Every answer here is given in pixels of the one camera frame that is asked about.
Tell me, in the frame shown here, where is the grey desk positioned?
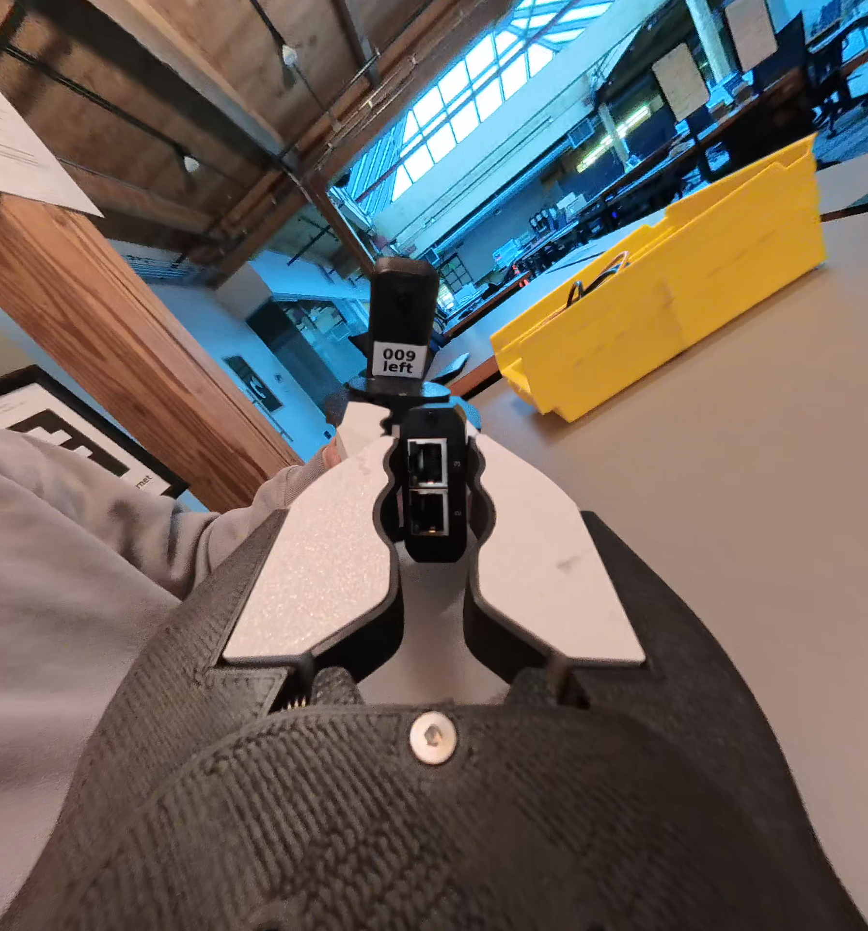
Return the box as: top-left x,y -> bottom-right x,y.
405,142 -> 868,931

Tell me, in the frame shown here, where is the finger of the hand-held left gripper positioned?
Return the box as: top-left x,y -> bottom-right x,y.
335,401 -> 395,466

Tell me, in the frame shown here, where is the black network adapter box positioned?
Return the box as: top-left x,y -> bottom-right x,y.
402,406 -> 469,562

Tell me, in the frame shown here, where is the white paper sheet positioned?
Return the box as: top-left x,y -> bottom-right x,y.
0,49 -> 105,219

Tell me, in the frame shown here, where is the yellow plastic bin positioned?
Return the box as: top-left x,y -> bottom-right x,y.
489,134 -> 828,423

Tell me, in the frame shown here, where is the black framed poster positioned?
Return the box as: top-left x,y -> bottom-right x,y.
0,365 -> 189,500

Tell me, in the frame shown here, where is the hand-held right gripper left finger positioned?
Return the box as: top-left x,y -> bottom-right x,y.
219,435 -> 407,685

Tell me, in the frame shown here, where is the white board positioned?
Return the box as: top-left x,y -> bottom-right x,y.
652,42 -> 712,123
723,0 -> 780,72

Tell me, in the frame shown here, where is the person's left forearm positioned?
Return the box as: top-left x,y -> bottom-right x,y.
0,428 -> 333,931

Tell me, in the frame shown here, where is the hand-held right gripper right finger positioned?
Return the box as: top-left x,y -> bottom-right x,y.
463,433 -> 647,688

